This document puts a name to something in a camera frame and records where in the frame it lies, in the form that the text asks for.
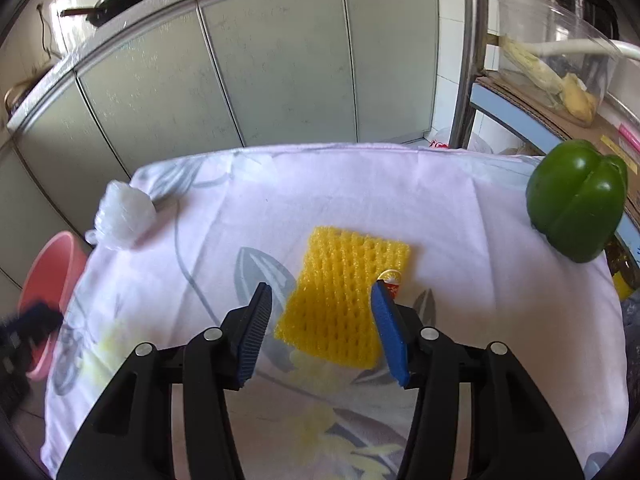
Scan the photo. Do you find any pink plastic bucket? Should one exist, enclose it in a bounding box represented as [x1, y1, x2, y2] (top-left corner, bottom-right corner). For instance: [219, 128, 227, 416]
[18, 231, 91, 381]

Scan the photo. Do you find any yellow foam net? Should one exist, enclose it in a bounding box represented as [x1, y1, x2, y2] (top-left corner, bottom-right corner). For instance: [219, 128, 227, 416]
[274, 226, 412, 369]

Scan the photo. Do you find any yellow potato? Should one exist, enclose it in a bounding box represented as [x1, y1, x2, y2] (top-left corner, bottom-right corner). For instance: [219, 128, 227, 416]
[562, 72, 600, 124]

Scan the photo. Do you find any pink pen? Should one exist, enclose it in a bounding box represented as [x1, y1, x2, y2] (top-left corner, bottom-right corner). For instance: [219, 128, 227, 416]
[618, 122, 640, 154]

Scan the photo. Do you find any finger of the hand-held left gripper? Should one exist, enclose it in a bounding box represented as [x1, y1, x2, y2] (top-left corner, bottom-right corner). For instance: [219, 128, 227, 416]
[0, 300, 66, 342]

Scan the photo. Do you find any small red yellow sticker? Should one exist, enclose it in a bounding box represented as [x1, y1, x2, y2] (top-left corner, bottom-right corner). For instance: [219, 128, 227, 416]
[377, 269, 404, 302]

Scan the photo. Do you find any crumpled white plastic bag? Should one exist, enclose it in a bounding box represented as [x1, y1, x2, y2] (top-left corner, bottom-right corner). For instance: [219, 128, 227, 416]
[85, 180, 159, 251]

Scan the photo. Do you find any black power cable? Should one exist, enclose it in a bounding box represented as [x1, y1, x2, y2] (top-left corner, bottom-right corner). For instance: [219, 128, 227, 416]
[37, 4, 56, 61]

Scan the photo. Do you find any white floral cloth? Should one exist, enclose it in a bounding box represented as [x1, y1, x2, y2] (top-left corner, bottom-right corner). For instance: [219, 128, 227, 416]
[40, 142, 629, 480]

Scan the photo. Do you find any corn cob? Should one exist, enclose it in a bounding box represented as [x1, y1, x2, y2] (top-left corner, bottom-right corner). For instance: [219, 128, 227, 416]
[501, 35, 566, 106]

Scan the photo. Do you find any metal shelf rack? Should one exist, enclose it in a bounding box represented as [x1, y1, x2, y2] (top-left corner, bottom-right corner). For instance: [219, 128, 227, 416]
[447, 0, 640, 301]

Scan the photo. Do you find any grey kitchen cabinet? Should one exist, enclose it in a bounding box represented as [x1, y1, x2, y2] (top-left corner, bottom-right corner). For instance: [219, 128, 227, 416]
[0, 0, 441, 291]

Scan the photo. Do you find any white bag red print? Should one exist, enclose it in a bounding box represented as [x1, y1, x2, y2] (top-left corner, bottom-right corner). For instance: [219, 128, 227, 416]
[415, 127, 494, 154]

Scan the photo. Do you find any clear plastic container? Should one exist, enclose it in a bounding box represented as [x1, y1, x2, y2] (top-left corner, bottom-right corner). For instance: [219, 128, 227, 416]
[492, 0, 624, 129]

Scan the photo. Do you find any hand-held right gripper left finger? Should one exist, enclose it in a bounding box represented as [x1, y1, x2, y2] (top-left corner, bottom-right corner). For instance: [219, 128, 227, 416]
[57, 282, 274, 480]

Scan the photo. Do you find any rice cooker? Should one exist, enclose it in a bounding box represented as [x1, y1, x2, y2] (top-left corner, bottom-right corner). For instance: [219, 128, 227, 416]
[4, 80, 36, 116]

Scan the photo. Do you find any white leek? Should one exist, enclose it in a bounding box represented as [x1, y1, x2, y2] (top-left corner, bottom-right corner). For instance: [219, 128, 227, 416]
[530, 39, 640, 61]

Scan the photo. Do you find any green bell pepper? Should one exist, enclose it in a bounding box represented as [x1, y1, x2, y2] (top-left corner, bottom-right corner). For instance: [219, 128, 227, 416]
[525, 139, 629, 264]

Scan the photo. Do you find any brown cardboard sheet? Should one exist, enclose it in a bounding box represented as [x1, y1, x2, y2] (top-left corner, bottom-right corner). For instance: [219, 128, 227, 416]
[475, 70, 640, 211]

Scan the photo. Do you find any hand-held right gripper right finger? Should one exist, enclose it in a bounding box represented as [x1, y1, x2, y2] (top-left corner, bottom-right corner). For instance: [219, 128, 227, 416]
[370, 282, 586, 480]

